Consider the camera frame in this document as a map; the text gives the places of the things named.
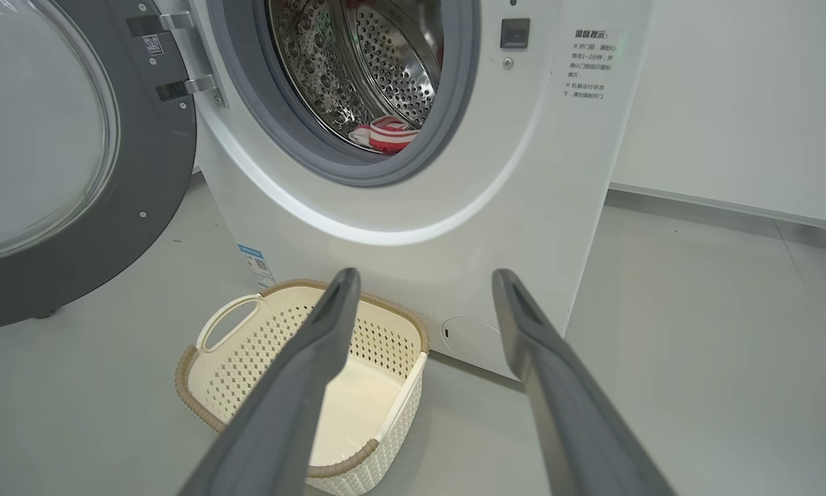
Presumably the black door lock socket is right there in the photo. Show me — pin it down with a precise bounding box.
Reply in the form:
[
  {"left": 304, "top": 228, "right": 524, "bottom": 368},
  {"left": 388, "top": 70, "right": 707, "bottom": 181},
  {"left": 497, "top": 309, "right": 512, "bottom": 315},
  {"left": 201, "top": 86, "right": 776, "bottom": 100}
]
[{"left": 500, "top": 18, "right": 531, "bottom": 50}]

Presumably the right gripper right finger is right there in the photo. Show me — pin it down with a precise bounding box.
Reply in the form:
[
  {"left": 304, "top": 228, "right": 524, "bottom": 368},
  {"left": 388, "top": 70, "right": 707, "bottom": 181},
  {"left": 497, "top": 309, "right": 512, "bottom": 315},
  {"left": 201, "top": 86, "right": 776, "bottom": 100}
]
[{"left": 492, "top": 268, "right": 677, "bottom": 496}]

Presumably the round drain filter cover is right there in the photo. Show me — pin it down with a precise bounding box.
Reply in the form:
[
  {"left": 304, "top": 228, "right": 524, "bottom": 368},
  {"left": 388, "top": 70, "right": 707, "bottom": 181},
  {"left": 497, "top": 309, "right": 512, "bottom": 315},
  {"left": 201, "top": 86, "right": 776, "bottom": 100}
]
[{"left": 440, "top": 316, "right": 504, "bottom": 360}]

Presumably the stainless steel washer drum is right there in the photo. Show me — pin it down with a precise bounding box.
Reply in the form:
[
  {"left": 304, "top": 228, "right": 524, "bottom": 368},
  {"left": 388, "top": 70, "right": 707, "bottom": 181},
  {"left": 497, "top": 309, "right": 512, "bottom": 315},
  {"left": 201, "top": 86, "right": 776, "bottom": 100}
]
[{"left": 268, "top": 0, "right": 445, "bottom": 149}]

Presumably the cream perforated laundry basket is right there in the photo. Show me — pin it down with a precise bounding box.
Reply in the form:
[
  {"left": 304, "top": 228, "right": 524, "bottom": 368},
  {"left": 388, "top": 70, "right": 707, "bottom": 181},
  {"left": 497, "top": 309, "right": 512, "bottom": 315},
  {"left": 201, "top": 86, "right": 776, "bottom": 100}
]
[{"left": 175, "top": 278, "right": 431, "bottom": 496}]

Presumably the dark round washer door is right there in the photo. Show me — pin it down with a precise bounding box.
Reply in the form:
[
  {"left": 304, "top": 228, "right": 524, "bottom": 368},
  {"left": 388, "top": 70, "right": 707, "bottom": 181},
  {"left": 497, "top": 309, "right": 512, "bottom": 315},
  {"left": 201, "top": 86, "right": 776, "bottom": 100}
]
[{"left": 0, "top": 0, "right": 198, "bottom": 333}]

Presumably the printed text notice label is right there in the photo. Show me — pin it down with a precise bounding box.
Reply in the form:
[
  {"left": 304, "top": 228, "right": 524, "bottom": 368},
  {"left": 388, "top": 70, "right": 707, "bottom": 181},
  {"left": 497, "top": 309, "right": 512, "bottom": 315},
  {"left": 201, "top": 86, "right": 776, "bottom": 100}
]
[{"left": 563, "top": 28, "right": 618, "bottom": 102}]

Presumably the blue energy label sticker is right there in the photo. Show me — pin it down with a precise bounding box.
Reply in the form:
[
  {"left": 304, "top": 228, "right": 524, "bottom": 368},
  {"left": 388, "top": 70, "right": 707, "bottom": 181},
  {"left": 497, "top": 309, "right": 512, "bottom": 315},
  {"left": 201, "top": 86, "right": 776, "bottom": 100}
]
[{"left": 237, "top": 242, "right": 276, "bottom": 289}]

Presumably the red and white garment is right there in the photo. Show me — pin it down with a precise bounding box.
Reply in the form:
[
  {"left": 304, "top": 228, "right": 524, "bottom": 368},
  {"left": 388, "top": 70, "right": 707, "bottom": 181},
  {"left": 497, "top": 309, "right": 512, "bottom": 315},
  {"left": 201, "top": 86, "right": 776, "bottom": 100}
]
[{"left": 347, "top": 115, "right": 422, "bottom": 155}]

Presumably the white front-load washing machine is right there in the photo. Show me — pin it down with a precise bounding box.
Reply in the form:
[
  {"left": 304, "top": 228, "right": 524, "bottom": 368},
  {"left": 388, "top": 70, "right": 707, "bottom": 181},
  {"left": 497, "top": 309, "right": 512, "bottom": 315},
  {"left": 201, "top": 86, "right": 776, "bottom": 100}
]
[{"left": 154, "top": 0, "right": 654, "bottom": 381}]

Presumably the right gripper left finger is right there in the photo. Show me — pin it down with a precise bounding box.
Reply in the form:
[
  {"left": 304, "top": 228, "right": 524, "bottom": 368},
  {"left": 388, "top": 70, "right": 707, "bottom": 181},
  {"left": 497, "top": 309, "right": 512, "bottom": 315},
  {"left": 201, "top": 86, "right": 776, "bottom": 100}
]
[{"left": 178, "top": 268, "right": 362, "bottom": 496}]

